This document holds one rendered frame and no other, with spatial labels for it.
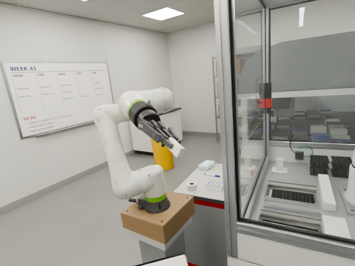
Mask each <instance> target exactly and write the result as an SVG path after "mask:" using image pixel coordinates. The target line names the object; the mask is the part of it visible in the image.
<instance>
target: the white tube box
mask: <svg viewBox="0 0 355 266"><path fill-rule="evenodd" d="M205 188H206V189H208V190H212V191H219V192H222V190H223V182H220V181H215V180H209V181H208V182H207V183H206V185H205Z"/></svg>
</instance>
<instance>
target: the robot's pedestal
mask: <svg viewBox="0 0 355 266"><path fill-rule="evenodd" d="M191 222H192V217H190V218H189V220H188V221H187V222H186V223H185V224H184V225H183V226H182V227H181V228H180V229H179V230H178V231H177V233H176V234H175V235H174V236H173V237H172V238H171V239H170V240H169V241H168V242H167V243H166V245H165V244H162V243H160V242H158V241H155V240H152V239H150V238H147V237H145V236H143V235H140V234H138V233H135V232H133V231H130V230H128V229H127V235H129V236H131V237H134V238H136V239H138V240H139V246H140V251H141V257H142V263H145V262H150V261H153V260H157V259H161V258H165V257H169V256H172V255H176V254H179V253H183V252H184V253H185V256H186V248H185V238H184V230H185V229H186V227H187V226H188V225H189V224H190V223H191Z"/></svg>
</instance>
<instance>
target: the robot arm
mask: <svg viewBox="0 0 355 266"><path fill-rule="evenodd" d="M174 103H175V98H174V95H173V93H172V92H171V91H170V90H169V89H167V88H157V89H152V90H142V91H127V92H125V93H123V94H122V95H121V96H120V98H119V101H118V103H116V104H107V105H101V106H98V107H97V108H96V109H95V110H94V111H93V114H92V118H93V120H94V123H95V125H96V127H97V130H98V132H99V135H100V137H101V141H102V144H103V146H104V150H105V153H106V157H107V161H108V166H109V171H110V177H111V184H112V189H113V193H114V195H115V196H116V197H118V198H120V199H122V200H126V199H129V200H128V201H129V202H134V203H136V204H138V209H139V210H142V209H145V210H146V212H148V213H152V214H156V213H161V212H164V211H166V210H167V209H168V208H169V207H170V201H169V200H168V198H167V195H166V184H165V177H164V171H163V168H162V167H161V166H160V165H149V166H146V167H144V168H141V169H139V170H136V171H132V170H131V169H130V166H129V164H128V161H127V158H126V155H125V152H124V149H123V146H122V141H121V139H120V134H119V130H118V124H119V123H120V122H125V121H131V122H132V123H133V124H134V125H135V126H136V127H137V128H138V130H141V131H143V132H144V133H146V134H147V135H148V136H149V137H151V138H152V139H153V140H154V141H155V142H157V143H160V142H161V143H162V144H161V146H162V147H165V146H166V147H167V148H168V149H169V150H170V151H171V152H172V153H173V154H174V155H175V157H176V158H182V156H183V153H184V151H185V149H184V148H183V147H182V146H181V145H180V144H179V143H178V140H179V138H178V136H177V135H176V134H175V132H174V131H173V128H172V127H168V128H166V127H165V126H164V125H163V124H162V123H161V119H160V117H159V115H158V113H166V112H169V111H170V110H171V109H172V108H173V106H174ZM139 194H143V195H141V196H140V197H138V198H137V199H135V198H131V197H134V196H137V195H139Z"/></svg>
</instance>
